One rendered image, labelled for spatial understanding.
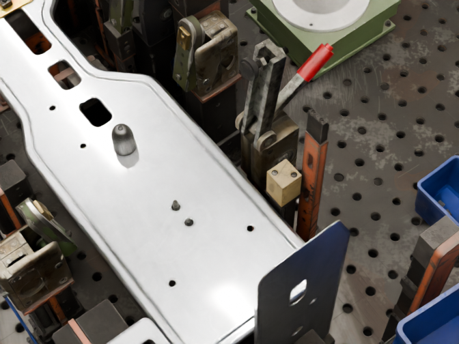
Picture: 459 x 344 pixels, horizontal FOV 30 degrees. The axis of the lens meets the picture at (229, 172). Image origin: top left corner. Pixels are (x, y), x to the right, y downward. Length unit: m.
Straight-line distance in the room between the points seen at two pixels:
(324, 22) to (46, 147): 0.63
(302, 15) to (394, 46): 0.21
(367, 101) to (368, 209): 0.24
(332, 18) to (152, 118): 0.51
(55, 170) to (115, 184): 0.09
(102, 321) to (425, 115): 0.78
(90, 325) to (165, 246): 0.14
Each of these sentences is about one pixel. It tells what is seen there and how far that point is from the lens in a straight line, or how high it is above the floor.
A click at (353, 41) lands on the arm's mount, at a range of 1.68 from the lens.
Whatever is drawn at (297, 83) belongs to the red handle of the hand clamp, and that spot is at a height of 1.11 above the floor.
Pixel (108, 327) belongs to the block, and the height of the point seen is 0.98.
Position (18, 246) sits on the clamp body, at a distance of 1.14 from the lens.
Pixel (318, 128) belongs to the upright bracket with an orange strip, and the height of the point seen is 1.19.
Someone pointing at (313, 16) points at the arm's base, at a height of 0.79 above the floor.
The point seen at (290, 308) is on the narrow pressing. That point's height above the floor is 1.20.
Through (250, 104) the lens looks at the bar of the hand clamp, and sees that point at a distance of 1.13.
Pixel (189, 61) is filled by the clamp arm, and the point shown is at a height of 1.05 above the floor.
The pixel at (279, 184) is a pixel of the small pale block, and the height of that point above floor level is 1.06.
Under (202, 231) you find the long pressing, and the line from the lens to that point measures 1.16.
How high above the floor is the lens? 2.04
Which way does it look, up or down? 60 degrees down
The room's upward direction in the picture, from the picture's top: 3 degrees counter-clockwise
